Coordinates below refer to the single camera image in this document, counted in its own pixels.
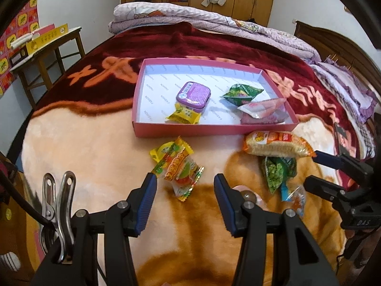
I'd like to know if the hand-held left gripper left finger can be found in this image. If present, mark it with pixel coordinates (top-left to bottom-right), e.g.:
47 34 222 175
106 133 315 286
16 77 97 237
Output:
30 173 158 286

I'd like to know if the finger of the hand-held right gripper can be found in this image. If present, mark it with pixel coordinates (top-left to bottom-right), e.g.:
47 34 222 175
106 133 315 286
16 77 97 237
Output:
304 176 355 212
315 150 374 174

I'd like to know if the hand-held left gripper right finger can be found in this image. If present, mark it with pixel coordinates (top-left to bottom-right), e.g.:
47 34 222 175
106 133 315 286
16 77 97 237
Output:
214 173 340 286

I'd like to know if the brown ball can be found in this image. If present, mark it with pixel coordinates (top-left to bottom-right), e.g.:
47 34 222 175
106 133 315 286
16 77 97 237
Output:
232 185 267 207

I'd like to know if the blue clear snack packet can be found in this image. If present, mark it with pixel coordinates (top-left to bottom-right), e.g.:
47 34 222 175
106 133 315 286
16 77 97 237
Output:
280 185 307 218

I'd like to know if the green pea snack packet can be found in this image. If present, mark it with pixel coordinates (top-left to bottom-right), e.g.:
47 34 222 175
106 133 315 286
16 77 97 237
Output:
262 156 298 194

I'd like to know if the orange jelly snack packet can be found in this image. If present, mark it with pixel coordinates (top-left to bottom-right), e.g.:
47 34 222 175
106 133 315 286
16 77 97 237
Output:
153 150 205 204

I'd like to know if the orange noodle snack packet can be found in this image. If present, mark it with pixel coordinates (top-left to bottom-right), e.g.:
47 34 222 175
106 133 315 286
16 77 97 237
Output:
242 131 316 158

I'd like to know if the yellow candy packet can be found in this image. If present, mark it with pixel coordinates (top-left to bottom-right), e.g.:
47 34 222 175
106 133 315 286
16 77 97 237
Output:
149 136 194 167

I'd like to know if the pink cardboard box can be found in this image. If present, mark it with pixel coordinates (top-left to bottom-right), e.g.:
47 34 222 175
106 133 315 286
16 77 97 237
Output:
132 58 300 138

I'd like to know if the pink foil snack packet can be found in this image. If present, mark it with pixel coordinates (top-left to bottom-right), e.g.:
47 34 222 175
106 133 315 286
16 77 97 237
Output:
237 97 289 125

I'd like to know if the yellow green snack packet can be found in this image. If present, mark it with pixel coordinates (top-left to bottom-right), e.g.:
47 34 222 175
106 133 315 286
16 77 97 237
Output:
165 102 201 125

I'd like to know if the dark green snack packet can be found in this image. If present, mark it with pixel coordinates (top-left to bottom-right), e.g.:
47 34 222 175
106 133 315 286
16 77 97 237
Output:
220 83 265 106

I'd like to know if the purple tin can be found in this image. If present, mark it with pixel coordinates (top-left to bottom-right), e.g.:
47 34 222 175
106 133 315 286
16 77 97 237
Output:
175 81 212 111

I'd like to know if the black smartphone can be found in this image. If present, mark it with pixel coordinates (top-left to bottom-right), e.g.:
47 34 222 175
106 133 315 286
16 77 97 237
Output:
333 122 356 167

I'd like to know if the purple frilled pillow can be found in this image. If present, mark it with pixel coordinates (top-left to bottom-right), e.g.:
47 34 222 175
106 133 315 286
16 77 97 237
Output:
310 58 378 126

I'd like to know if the metal spring clip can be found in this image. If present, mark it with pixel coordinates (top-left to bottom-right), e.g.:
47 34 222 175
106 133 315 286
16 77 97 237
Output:
40 171 76 264

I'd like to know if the wooden headboard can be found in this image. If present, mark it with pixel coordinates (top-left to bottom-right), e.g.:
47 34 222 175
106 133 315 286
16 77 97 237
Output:
293 20 381 69

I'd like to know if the wooden side table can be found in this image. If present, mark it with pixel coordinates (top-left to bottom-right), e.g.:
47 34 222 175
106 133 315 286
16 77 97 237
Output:
9 27 87 111

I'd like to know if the folded purple quilt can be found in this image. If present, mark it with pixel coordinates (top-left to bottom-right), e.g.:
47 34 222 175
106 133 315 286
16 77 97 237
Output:
108 1 322 63

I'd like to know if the yellow cardboard box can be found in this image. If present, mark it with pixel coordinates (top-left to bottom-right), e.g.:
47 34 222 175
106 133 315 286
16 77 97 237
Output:
25 23 70 56

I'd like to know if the white rolled paper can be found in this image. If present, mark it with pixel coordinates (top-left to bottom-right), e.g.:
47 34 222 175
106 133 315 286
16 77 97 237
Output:
10 30 40 49

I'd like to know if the red and yellow patterned poster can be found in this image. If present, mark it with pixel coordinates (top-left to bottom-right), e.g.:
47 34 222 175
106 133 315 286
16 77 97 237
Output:
0 0 40 96

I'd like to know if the black cable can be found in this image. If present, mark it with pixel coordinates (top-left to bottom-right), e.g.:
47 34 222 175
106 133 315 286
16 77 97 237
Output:
0 167 50 225

